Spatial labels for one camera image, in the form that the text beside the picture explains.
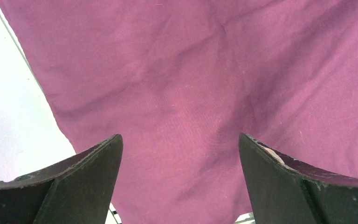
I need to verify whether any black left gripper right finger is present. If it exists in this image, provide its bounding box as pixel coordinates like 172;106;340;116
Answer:
239;133;358;224

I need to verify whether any purple cloth wrap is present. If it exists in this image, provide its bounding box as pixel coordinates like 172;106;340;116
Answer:
0;0;358;224

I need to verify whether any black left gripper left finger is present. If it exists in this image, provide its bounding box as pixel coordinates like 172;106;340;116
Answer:
0;134;123;224

